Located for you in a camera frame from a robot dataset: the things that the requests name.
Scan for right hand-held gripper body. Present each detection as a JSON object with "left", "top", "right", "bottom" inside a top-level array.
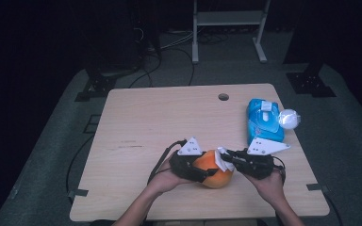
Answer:
[{"left": 237, "top": 137, "right": 291, "bottom": 181}]

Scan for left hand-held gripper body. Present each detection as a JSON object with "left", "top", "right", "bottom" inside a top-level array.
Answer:
[{"left": 168, "top": 137, "right": 209, "bottom": 184}]

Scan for orange plush toy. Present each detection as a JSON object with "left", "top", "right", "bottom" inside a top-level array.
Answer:
[{"left": 191, "top": 149, "right": 235, "bottom": 189}]

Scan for blue wet wipe pack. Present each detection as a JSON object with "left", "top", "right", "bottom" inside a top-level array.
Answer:
[{"left": 246, "top": 98, "right": 286, "bottom": 147}]

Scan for person's right hand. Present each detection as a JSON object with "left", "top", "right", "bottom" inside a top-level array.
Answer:
[{"left": 243, "top": 169, "right": 287, "bottom": 206}]

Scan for person's left hand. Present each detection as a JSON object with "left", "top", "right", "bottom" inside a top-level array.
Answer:
[{"left": 147, "top": 158, "right": 196, "bottom": 196}]

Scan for dark tape strip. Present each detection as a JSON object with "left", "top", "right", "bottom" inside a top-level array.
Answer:
[
  {"left": 68, "top": 187, "right": 90, "bottom": 200},
  {"left": 305, "top": 183, "right": 330, "bottom": 193}
]

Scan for black stand base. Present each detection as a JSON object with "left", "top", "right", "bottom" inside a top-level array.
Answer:
[
  {"left": 74, "top": 67, "right": 140, "bottom": 102},
  {"left": 286, "top": 62, "right": 337, "bottom": 98}
]

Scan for white metal stand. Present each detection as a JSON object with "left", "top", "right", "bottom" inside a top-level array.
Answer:
[{"left": 191, "top": 0, "right": 272, "bottom": 65}]

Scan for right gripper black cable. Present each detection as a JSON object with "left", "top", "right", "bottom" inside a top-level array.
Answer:
[{"left": 271, "top": 154, "right": 343, "bottom": 226}]

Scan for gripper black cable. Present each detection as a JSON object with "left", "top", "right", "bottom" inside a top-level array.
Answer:
[
  {"left": 271, "top": 154, "right": 343, "bottom": 226},
  {"left": 146, "top": 139, "right": 188, "bottom": 186}
]

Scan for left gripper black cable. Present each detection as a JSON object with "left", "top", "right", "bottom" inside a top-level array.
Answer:
[{"left": 146, "top": 139, "right": 188, "bottom": 186}]

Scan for white floor cables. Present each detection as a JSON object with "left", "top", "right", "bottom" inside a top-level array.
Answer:
[{"left": 159, "top": 29, "right": 196, "bottom": 51}]

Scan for thin black floor cable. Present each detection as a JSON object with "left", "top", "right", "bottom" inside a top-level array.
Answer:
[{"left": 65, "top": 134, "right": 95, "bottom": 196}]

